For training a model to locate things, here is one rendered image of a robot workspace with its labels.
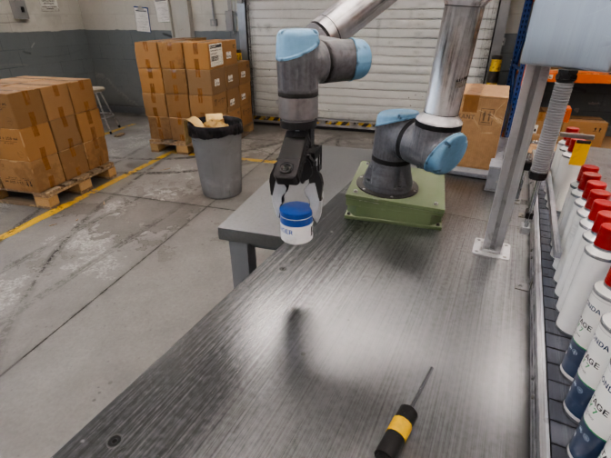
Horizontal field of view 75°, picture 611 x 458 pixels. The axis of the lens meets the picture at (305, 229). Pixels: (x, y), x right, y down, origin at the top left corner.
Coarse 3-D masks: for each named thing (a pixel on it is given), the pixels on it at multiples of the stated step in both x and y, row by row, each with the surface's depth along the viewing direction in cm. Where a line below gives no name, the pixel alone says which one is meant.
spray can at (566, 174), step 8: (568, 152) 107; (560, 160) 109; (568, 160) 106; (560, 168) 108; (568, 168) 107; (576, 168) 106; (560, 176) 109; (568, 176) 107; (576, 176) 108; (560, 184) 109; (568, 184) 108; (560, 192) 110; (560, 200) 111; (560, 208) 112
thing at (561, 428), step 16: (544, 208) 115; (544, 224) 106; (544, 240) 99; (544, 256) 92; (544, 272) 86; (544, 288) 81; (544, 304) 77; (544, 320) 76; (560, 336) 69; (560, 352) 66; (560, 384) 60; (560, 400) 58; (560, 416) 55; (560, 432) 53; (560, 448) 51
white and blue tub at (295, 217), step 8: (280, 208) 83; (288, 208) 82; (296, 208) 82; (304, 208) 82; (280, 216) 83; (288, 216) 80; (296, 216) 80; (304, 216) 80; (280, 224) 84; (288, 224) 81; (296, 224) 81; (304, 224) 81; (312, 224) 84; (288, 232) 82; (296, 232) 82; (304, 232) 82; (312, 232) 84; (288, 240) 83; (296, 240) 83; (304, 240) 83
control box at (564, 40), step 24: (552, 0) 72; (576, 0) 69; (600, 0) 66; (552, 24) 73; (576, 24) 70; (600, 24) 66; (528, 48) 78; (552, 48) 74; (576, 48) 70; (600, 48) 67
